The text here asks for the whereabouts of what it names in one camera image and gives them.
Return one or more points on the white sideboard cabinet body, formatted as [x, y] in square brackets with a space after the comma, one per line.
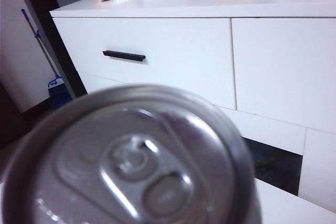
[183, 3]

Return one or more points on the dark door frame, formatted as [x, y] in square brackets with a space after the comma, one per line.
[56, 37]

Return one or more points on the white drawer front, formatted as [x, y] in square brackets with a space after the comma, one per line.
[183, 64]
[283, 72]

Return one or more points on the silver beer can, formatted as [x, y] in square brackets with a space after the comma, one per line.
[126, 169]

